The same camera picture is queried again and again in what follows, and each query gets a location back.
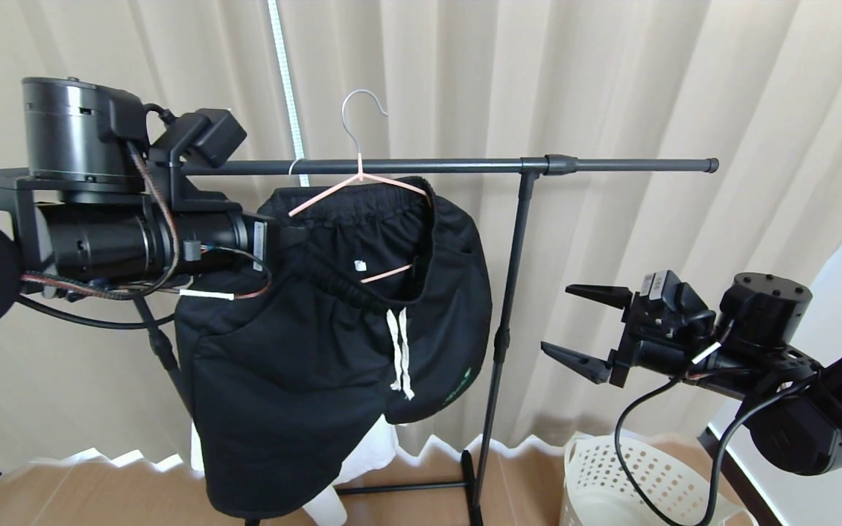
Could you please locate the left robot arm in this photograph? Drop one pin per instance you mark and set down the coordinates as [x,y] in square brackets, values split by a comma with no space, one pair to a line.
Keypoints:
[70,139]

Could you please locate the pink clothes hanger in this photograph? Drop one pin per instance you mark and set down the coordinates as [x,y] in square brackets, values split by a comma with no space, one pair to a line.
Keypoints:
[326,193]
[294,165]

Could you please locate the beige curtain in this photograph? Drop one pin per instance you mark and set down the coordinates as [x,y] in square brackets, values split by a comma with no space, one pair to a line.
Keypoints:
[647,88]

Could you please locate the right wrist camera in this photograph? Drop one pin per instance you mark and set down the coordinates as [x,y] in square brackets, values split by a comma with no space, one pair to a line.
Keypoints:
[677,296]

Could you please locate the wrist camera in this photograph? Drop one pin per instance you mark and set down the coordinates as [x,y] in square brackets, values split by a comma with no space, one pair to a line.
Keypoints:
[216,139]
[677,296]

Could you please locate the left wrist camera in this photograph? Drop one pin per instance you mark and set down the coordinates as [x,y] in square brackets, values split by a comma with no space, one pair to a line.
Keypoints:
[216,139]

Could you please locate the black shorts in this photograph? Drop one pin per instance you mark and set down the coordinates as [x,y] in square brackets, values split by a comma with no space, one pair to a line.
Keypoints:
[282,380]

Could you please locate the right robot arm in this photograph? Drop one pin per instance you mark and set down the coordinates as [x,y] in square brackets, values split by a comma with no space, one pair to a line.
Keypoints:
[816,424]

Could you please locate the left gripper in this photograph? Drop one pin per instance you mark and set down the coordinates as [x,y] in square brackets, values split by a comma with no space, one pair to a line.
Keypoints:
[107,245]

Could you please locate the white laundry basket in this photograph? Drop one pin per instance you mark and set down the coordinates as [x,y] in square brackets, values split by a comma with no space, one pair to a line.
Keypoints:
[633,475]

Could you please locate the black clothes rack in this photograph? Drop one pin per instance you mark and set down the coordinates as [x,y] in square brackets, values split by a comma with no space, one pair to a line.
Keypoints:
[611,165]

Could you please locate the white printed T-shirt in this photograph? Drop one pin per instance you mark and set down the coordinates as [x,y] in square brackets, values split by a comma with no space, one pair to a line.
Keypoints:
[373,453]

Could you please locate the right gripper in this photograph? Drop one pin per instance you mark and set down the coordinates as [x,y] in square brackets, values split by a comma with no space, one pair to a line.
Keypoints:
[669,347]

